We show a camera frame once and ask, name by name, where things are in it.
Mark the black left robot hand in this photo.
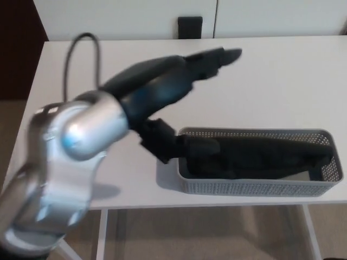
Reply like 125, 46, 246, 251
99, 47, 243, 165

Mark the black fabric pencil case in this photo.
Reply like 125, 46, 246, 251
180, 135, 335, 181

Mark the black rectangular panel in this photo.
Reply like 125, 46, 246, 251
177, 16, 203, 40

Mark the white cabinet row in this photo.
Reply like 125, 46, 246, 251
31, 0, 347, 42

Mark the grey perforated plastic basket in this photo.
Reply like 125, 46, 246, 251
177, 126, 343, 199

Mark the dark brown wooden panel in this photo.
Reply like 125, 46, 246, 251
0, 0, 49, 101

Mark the white metal table leg frame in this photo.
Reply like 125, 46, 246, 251
54, 207, 110, 260
301, 204, 323, 260

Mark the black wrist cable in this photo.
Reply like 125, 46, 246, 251
62, 32, 101, 101

